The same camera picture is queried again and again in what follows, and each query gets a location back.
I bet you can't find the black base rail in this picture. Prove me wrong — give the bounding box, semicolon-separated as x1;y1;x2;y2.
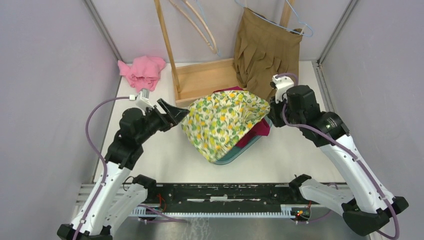
145;183;309;214

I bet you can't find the beige wooden hanger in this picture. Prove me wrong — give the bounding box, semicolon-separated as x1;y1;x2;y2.
168;0;215;54

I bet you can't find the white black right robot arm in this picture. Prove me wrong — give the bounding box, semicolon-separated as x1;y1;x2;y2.
268;84;409;240

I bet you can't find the wooden clothes rack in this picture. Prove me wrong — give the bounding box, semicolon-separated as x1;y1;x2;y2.
152;0;296;109

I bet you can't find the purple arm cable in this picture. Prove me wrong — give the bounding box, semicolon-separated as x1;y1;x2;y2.
71;96;188;240
274;72;401;240

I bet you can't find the teal plastic basket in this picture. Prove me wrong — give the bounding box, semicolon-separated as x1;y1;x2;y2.
213;117;273;165

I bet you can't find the pink crumpled cloth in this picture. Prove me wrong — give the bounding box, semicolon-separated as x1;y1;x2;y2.
117;55;167;93

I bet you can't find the magenta cloth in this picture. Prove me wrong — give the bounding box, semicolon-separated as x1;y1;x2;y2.
207;87;270;152

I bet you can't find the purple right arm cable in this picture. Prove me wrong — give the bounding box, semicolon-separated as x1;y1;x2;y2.
274;72;401;240

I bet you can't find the brown skirt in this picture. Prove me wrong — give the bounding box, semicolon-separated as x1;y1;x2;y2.
233;7;303;100

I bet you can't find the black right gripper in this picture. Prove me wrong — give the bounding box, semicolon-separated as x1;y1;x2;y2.
268;92;305;129

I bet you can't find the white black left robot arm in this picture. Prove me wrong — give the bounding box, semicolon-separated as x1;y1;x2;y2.
57;98;189;240

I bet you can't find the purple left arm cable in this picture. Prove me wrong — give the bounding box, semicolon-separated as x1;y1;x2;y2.
71;96;188;240

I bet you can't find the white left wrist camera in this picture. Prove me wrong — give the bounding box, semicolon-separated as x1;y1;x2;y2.
128;88;154;112

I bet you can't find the yellow patterned cloth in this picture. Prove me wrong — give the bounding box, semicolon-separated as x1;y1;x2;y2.
181;89;270;163

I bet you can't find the white slotted cable duct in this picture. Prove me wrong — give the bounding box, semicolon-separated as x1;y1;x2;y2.
128;205;310;219

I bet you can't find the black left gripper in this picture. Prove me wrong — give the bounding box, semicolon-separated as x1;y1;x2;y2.
136;98;190;144

